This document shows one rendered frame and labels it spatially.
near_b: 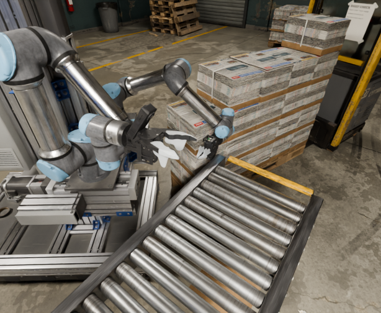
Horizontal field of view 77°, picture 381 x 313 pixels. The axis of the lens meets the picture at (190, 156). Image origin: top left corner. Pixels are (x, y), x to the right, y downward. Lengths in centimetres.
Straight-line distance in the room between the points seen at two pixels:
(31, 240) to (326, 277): 195
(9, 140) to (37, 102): 53
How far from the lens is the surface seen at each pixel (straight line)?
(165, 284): 89
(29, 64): 89
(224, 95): 164
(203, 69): 179
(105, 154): 81
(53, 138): 100
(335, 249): 214
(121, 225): 178
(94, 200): 132
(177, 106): 173
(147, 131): 69
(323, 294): 192
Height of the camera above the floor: 161
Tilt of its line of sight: 39 degrees down
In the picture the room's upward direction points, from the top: straight up
